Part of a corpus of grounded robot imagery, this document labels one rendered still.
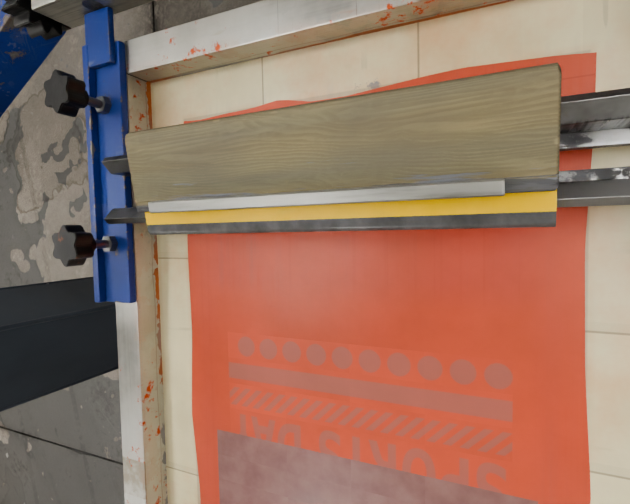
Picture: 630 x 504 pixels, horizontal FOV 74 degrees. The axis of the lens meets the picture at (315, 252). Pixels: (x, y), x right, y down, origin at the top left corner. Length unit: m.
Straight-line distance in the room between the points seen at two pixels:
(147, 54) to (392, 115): 0.33
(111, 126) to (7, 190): 2.26
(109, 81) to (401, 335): 0.43
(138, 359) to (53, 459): 2.27
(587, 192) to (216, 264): 0.37
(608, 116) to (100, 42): 0.50
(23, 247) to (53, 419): 0.91
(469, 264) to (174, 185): 0.27
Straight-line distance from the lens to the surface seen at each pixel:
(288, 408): 0.49
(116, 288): 0.55
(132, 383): 0.58
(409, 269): 0.40
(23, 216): 2.68
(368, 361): 0.43
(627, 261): 0.40
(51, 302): 0.99
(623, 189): 0.33
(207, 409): 0.56
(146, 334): 0.56
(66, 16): 0.63
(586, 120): 0.34
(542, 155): 0.30
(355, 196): 0.30
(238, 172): 0.36
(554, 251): 0.39
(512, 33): 0.42
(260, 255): 0.46
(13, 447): 3.10
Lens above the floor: 1.35
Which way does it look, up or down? 65 degrees down
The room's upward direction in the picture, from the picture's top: 98 degrees counter-clockwise
